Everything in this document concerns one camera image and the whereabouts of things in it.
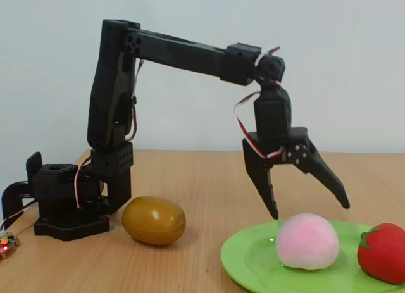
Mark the pink plush peach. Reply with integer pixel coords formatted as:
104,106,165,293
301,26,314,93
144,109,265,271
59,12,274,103
275,212,340,271

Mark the black robot arm with base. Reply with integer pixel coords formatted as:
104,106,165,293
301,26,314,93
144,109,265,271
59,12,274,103
25,18,286,242

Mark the green oval plate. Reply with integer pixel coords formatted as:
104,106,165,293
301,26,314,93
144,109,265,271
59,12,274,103
220,220,405,293

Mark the red toy tomato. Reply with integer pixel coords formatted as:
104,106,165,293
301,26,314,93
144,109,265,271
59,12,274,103
357,222,405,286

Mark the brown toy kiwi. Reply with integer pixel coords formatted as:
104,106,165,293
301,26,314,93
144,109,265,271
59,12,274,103
121,195,187,247

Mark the black table clamp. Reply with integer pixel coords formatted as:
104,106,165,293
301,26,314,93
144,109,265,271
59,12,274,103
1,180,34,220

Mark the small controller circuit board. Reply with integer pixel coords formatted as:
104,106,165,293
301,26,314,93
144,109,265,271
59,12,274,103
0,230,23,261

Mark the white red gripper servo wire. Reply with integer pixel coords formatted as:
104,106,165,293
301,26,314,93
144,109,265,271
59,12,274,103
234,91,286,160

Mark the white red wrist servo wire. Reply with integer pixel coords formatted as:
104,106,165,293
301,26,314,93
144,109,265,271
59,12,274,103
252,46,283,89

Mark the white red upper arm wire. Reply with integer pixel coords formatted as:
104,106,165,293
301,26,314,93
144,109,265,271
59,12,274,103
124,58,146,142

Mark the white red base servo wire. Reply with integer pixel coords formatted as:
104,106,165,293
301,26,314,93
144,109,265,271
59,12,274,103
73,156,96,209

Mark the white red board wire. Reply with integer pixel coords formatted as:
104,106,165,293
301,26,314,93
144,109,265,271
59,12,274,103
0,199,37,235

